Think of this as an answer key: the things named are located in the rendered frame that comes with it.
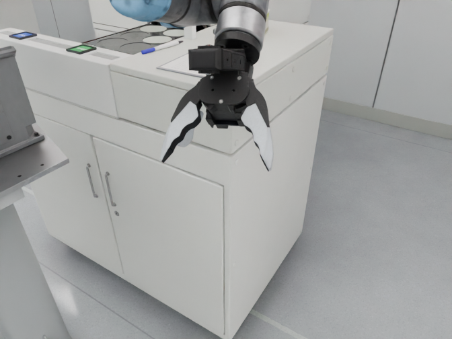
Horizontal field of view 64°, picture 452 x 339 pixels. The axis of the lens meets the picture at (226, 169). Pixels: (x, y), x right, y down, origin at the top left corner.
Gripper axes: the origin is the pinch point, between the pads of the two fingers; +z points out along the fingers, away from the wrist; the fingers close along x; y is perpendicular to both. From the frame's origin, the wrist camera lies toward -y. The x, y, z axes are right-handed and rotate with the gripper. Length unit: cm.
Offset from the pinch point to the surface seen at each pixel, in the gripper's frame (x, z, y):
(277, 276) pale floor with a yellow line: 2, 8, 119
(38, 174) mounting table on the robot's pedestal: 42.1, -0.6, 17.0
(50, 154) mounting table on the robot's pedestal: 44.4, -6.4, 21.1
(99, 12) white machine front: 91, -94, 75
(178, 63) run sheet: 20.9, -32.8, 25.3
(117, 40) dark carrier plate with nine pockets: 59, -60, 51
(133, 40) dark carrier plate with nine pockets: 54, -60, 52
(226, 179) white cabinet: 7.5, -8.3, 35.2
